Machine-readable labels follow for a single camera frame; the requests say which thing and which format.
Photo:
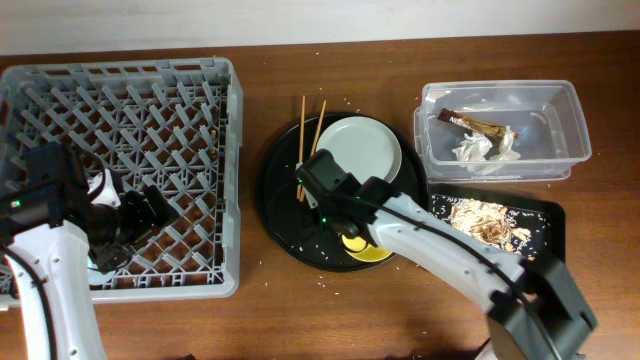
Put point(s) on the food scraps pile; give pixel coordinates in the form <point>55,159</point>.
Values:
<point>488,223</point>

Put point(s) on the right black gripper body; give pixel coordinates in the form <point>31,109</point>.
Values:
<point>328,210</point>

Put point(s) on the round black tray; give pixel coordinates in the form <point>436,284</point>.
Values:
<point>299,230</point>

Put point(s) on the clear plastic waste bin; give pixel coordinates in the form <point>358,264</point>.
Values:
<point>546,115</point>

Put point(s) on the brown coffee sachet wrapper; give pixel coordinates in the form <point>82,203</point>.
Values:
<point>487,129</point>

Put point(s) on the crumpled white tissue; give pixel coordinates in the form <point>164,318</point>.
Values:
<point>476,146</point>

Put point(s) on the black rectangular tray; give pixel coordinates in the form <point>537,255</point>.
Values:
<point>545,220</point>

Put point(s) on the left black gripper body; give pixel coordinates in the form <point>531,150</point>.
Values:
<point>123,226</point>

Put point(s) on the pink plastic cup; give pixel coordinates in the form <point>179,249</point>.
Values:
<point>105,188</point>

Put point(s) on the grey round plate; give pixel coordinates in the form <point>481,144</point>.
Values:
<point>364,147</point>

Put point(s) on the yellow bowl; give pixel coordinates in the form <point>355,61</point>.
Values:
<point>363,251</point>

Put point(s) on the grey plastic dishwasher rack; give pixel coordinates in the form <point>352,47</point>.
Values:
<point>174,124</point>

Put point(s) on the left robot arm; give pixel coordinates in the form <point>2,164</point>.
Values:
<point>59,229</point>

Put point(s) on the right wooden chopstick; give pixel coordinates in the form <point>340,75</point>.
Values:
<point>315,142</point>

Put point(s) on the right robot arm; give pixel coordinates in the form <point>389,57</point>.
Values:
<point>533,308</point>

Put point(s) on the blue plastic cup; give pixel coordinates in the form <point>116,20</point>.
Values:
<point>97,278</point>

